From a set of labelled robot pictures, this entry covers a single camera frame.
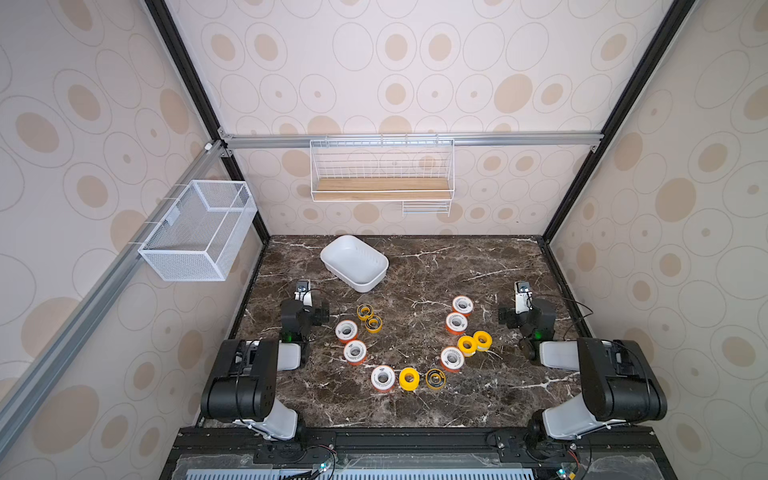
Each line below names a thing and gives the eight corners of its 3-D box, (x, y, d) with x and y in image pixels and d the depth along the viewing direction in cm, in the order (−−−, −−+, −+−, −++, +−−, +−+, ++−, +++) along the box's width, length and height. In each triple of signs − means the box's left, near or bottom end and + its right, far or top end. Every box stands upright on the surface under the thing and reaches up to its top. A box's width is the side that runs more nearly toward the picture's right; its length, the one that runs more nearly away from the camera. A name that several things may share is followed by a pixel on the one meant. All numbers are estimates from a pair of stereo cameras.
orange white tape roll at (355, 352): (343, 365, 89) (342, 362, 87) (345, 342, 94) (344, 339, 92) (365, 365, 89) (365, 362, 87) (367, 342, 94) (366, 339, 92)
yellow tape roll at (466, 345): (459, 356, 91) (460, 353, 89) (456, 338, 94) (457, 335, 93) (476, 356, 91) (478, 353, 89) (473, 338, 94) (474, 335, 93)
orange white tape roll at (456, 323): (446, 335, 95) (448, 331, 93) (444, 316, 100) (445, 312, 98) (468, 335, 95) (469, 331, 93) (464, 316, 100) (466, 312, 98)
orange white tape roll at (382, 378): (370, 393, 84) (369, 390, 82) (371, 368, 89) (370, 365, 87) (395, 393, 84) (395, 390, 82) (395, 368, 89) (395, 365, 87)
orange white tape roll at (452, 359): (441, 372, 88) (442, 369, 86) (439, 349, 92) (440, 346, 90) (465, 372, 88) (466, 369, 86) (461, 349, 92) (463, 346, 90)
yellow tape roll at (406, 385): (399, 390, 84) (399, 387, 83) (399, 370, 88) (399, 367, 86) (419, 390, 84) (420, 387, 83) (418, 370, 88) (419, 367, 86)
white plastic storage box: (316, 268, 113) (312, 257, 109) (348, 241, 122) (347, 231, 117) (363, 302, 103) (362, 292, 99) (395, 271, 112) (395, 260, 107)
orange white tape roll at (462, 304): (453, 315, 100) (454, 312, 98) (450, 299, 104) (451, 295, 102) (473, 315, 100) (474, 312, 98) (469, 299, 104) (471, 295, 102)
